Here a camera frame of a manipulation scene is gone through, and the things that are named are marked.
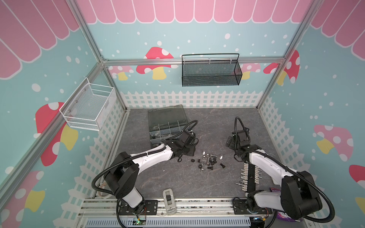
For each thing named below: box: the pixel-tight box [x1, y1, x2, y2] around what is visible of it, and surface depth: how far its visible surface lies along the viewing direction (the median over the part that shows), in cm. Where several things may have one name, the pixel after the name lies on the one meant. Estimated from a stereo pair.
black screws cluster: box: [207, 157, 218, 171], surface depth 92 cm
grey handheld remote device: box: [162, 188, 177, 216], surface depth 75 cm
